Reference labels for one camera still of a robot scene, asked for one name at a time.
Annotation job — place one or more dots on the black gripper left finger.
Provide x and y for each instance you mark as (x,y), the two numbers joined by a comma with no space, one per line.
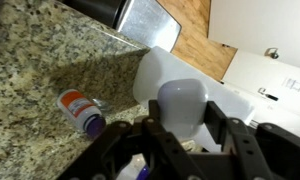
(140,150)

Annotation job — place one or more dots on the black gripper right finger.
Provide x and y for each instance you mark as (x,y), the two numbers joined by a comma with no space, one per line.
(266,153)

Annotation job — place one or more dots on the white earbuds case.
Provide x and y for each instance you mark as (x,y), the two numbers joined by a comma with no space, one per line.
(183,106)

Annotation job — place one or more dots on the orange label pill bottle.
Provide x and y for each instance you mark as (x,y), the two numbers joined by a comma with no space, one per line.
(78,110)

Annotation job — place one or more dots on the white door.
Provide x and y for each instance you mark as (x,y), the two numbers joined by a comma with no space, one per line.
(273,76)

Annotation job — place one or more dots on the white paper towel roll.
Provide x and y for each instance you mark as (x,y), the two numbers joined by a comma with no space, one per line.
(156,70)

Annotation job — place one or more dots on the stainless steel trash can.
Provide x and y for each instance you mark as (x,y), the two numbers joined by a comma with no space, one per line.
(150,23)

